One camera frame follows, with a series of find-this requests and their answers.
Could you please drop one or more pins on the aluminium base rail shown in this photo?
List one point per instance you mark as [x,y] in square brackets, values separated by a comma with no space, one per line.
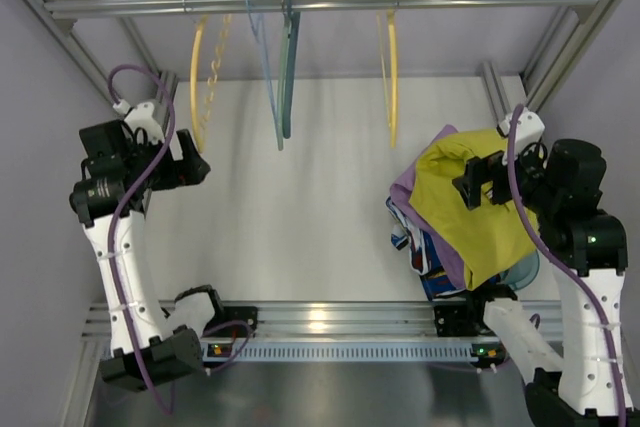
[324,321]

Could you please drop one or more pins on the cream plastic hanger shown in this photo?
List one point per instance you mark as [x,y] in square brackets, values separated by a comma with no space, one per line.
[202,91]

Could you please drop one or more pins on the aluminium hanging rail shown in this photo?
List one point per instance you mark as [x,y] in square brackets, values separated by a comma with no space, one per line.
[89,9]

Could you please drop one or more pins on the light blue wire hanger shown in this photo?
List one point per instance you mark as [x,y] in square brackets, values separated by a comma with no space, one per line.
[257,26]

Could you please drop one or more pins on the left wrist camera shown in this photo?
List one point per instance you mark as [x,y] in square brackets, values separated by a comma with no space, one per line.
[146,115]

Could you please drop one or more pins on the purple garment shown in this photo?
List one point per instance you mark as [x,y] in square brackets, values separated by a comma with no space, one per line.
[404,194]

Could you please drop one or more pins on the yellow plastic hanger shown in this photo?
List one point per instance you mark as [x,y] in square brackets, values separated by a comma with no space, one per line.
[389,61]

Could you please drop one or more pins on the dark green hanger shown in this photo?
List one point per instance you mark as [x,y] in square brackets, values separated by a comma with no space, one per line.
[288,57]

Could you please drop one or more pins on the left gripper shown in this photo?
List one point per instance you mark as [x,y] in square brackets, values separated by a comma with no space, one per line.
[176,167]

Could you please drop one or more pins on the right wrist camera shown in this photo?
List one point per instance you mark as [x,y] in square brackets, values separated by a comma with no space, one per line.
[529,129]

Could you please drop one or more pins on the slotted cable duct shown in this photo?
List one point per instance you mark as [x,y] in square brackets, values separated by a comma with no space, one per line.
[342,351]

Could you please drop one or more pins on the yellow-green trousers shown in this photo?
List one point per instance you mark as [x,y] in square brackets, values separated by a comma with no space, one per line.
[490,238]

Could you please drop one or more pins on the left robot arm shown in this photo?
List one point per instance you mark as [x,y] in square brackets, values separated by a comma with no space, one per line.
[150,346]

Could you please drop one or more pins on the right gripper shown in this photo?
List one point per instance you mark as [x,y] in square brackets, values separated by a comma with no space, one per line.
[484,183]

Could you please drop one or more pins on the right aluminium frame post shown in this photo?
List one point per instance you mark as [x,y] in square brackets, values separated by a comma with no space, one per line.
[564,42]

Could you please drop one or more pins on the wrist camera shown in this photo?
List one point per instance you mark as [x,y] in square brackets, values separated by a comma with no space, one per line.
[146,115]
[529,129]

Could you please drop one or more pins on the colourful printed garment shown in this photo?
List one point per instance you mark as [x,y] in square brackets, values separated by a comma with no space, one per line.
[423,259]

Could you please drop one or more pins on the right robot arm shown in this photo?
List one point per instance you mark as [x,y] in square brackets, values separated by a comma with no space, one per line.
[556,193]

